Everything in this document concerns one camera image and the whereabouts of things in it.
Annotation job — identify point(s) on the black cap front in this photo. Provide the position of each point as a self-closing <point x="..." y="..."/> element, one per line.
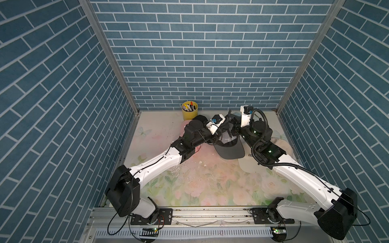
<point x="229" y="145"/>

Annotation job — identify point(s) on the black cap rear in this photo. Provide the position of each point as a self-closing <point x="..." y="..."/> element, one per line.
<point x="201" y="118"/>

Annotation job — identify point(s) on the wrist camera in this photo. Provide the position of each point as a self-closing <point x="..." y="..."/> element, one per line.
<point x="214" y="124"/>
<point x="246" y="112"/>

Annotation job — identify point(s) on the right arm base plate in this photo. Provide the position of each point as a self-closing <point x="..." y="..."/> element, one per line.
<point x="261" y="216"/>

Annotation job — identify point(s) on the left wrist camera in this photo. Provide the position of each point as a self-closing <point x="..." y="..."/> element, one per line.
<point x="214" y="124"/>

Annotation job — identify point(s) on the aluminium front rail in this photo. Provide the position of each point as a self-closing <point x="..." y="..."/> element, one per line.
<point x="199" y="225"/>

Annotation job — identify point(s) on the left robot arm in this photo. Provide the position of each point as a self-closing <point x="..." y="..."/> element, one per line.
<point x="123" y="189"/>

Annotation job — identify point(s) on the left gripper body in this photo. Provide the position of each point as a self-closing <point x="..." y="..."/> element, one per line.
<point x="215" y="133"/>

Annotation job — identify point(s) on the black cap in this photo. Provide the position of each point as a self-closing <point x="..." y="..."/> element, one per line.
<point x="229" y="145"/>
<point x="201" y="118"/>

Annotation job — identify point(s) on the yellow pen cup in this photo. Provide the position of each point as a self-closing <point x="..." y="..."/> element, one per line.
<point x="189" y="110"/>

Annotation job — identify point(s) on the pink baseball cap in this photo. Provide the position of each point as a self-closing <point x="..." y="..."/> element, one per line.
<point x="189" y="130"/>

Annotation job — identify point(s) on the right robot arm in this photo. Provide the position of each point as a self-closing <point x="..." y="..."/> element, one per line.
<point x="334" y="210"/>

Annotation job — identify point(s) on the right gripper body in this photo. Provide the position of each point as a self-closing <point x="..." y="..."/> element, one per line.
<point x="236" y="131"/>

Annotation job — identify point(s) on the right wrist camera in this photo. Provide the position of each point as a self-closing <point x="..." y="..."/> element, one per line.
<point x="246" y="112"/>

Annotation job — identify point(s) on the beige Colorado cap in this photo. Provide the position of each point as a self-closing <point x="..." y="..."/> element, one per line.
<point x="249" y="165"/>
<point x="283" y="144"/>

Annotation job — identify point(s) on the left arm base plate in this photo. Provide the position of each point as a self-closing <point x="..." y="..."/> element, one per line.
<point x="161" y="216"/>

